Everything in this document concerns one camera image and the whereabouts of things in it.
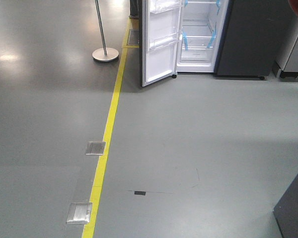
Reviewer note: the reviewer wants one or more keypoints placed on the dark grey fridge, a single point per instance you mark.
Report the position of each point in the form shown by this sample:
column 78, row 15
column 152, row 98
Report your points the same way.
column 247, row 35

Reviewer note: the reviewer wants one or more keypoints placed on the silver floor outlet plate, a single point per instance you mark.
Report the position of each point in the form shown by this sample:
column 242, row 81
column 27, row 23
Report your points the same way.
column 79, row 213
column 95, row 148

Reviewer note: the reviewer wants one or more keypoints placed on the clear middle door bin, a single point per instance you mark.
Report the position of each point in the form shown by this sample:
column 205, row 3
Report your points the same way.
column 159, row 43

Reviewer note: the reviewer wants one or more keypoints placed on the clear door bin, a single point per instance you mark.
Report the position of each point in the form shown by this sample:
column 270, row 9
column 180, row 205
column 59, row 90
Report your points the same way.
column 158, row 6
column 159, row 43

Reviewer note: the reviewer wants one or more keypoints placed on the silver floor stand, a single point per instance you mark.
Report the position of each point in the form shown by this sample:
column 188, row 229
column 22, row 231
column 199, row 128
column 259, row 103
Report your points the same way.
column 103, row 54

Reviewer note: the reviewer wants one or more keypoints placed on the dark floor sign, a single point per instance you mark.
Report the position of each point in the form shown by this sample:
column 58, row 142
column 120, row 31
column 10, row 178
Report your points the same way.
column 133, row 39

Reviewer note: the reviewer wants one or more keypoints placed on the clear crisper drawer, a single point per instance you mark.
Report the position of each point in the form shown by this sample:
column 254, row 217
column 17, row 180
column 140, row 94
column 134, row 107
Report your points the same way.
column 196, row 48

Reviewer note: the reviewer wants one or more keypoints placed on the clear upper door bin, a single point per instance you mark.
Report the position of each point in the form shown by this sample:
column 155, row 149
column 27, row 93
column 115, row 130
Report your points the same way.
column 158, row 6

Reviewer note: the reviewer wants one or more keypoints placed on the standing person in grey jeans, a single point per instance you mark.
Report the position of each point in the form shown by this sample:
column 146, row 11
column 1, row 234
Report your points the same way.
column 134, row 9

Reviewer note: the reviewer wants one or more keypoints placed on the grey stone kitchen counter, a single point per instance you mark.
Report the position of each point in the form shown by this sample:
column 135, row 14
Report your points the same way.
column 286, row 211

